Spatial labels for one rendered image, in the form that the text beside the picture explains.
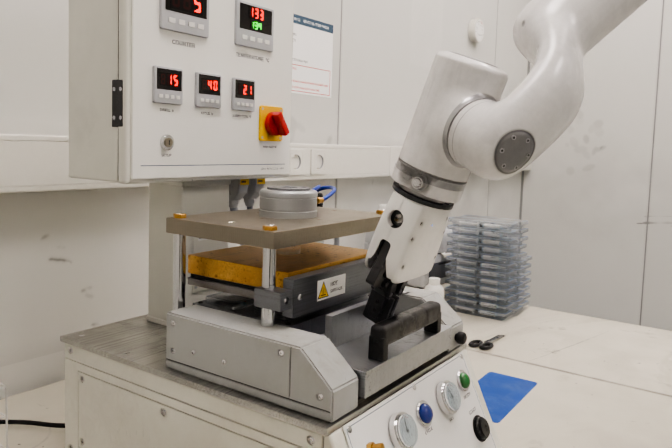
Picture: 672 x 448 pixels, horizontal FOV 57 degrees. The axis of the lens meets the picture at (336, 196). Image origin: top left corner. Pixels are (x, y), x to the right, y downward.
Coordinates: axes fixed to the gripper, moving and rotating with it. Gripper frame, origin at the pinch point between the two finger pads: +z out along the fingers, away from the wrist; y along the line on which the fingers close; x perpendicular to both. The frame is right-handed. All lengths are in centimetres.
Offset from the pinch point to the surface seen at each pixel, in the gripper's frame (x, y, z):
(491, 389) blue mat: -7, 47, 25
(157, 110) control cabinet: 34.1, -12.0, -12.7
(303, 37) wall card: 81, 71, -23
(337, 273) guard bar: 5.8, -2.7, -2.0
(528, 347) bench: -5, 77, 26
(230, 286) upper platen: 15.4, -10.3, 3.6
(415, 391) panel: -8.2, 0.0, 7.2
